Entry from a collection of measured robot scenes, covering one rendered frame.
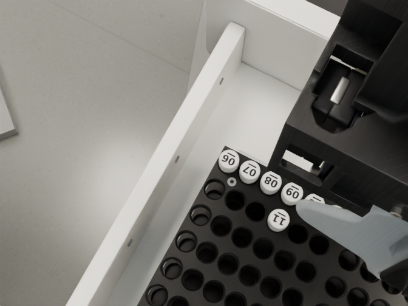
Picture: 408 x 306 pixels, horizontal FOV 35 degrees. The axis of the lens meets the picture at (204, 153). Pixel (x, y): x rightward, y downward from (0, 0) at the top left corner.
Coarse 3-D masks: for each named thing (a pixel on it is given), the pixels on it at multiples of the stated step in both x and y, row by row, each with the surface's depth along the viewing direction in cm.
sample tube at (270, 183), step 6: (264, 174) 39; (270, 174) 39; (276, 174) 39; (264, 180) 39; (270, 180) 39; (276, 180) 39; (264, 186) 38; (270, 186) 38; (276, 186) 38; (264, 192) 40; (270, 192) 39
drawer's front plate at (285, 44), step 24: (216, 0) 42; (240, 0) 40; (264, 0) 40; (288, 0) 40; (216, 24) 45; (240, 24) 43; (264, 24) 42; (288, 24) 40; (312, 24) 39; (336, 24) 39; (264, 48) 45; (288, 48) 43; (312, 48) 41; (264, 72) 48; (288, 72) 46
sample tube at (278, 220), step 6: (276, 210) 38; (282, 210) 38; (270, 216) 38; (276, 216) 38; (282, 216) 38; (288, 216) 38; (270, 222) 38; (276, 222) 38; (282, 222) 38; (288, 222) 38; (270, 228) 39; (276, 228) 38; (282, 228) 38
